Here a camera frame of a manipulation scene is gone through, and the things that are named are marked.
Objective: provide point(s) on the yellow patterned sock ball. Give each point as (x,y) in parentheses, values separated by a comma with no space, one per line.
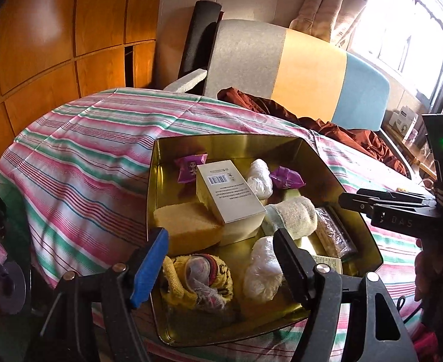
(197,282)

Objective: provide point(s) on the white plastic bag ball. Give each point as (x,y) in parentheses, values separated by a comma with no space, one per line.
(259,180)

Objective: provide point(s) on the person right hand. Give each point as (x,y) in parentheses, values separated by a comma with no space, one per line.
(429,281)

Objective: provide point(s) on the gold metal tin box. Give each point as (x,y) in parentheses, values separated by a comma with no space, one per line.
(244,318)

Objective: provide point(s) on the green white small box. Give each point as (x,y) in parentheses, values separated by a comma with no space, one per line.
(333,262)

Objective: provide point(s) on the rust brown blanket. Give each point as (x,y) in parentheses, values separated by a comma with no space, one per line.
(365,141)

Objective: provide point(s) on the wooden side table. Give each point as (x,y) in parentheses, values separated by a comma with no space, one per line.
(414,156)

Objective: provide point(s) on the brown snack bar packet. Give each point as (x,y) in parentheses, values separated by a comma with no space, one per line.
(333,236)

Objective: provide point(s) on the purple snack packet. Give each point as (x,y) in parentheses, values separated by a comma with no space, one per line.
(284,178)
(188,167)

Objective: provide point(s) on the beige curtain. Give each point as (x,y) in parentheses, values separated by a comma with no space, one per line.
(330,20)

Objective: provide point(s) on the white product box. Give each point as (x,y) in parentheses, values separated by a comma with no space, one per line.
(403,121)

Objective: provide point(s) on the large yellow sponge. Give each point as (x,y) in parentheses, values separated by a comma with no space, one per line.
(191,227)

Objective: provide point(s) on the window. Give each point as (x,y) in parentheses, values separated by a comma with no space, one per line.
(404,38)

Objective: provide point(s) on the beige sock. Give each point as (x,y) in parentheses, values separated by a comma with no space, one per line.
(296,215)

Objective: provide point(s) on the black foam roll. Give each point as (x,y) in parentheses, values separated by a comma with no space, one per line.
(200,37)

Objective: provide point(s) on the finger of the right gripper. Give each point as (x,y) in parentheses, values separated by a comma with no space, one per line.
(364,200)

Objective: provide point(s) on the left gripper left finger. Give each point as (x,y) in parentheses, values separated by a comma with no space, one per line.
(68,332)

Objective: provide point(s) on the beige cardboard box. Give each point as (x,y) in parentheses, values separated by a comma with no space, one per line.
(225,193)

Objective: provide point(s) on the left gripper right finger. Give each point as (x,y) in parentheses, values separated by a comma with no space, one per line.
(375,328)

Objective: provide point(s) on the wooden wardrobe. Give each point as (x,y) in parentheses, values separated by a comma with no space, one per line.
(55,51)

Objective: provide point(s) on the white bed rail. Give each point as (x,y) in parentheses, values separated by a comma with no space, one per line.
(187,82)

